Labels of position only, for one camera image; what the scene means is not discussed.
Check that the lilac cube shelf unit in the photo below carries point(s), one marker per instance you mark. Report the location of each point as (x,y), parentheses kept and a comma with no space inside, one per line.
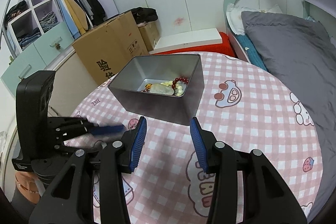
(46,26)

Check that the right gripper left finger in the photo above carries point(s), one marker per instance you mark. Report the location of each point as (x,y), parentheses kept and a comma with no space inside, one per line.
(70,172)

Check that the large cardboard box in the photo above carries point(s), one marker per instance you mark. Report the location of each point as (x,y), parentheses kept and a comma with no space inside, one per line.
(107,48)

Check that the small cardboard box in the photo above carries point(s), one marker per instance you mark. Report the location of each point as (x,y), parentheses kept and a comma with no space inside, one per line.
(150,35)

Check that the grey bed duvet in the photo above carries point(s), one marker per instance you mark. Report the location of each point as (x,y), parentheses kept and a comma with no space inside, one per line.
(300,54)

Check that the pink checkered tablecloth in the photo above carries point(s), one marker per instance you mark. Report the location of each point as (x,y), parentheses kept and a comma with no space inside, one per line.
(243,105)

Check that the grey metal tin box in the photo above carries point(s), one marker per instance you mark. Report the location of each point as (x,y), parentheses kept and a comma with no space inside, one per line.
(164,87)

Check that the teal drawer cabinet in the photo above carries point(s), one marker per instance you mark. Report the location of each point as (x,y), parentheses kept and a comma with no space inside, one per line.
(37,56)

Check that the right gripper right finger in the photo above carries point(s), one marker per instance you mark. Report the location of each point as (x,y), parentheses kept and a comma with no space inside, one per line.
(266,196)

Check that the person left hand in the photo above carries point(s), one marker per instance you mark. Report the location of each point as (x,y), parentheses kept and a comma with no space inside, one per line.
(26,184)

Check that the white pillow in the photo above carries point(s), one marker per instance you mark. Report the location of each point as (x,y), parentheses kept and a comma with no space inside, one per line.
(234,18)

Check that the black bag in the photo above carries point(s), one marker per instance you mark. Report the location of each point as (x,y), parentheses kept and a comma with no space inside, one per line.
(144,15)

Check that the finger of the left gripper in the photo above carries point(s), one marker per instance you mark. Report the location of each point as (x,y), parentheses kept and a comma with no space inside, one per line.
(107,130)

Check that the white red low platform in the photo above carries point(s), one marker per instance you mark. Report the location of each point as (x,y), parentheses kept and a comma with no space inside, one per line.
(208,40)

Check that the hanging clothes row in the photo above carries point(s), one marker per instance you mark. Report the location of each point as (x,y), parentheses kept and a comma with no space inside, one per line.
(81,15)

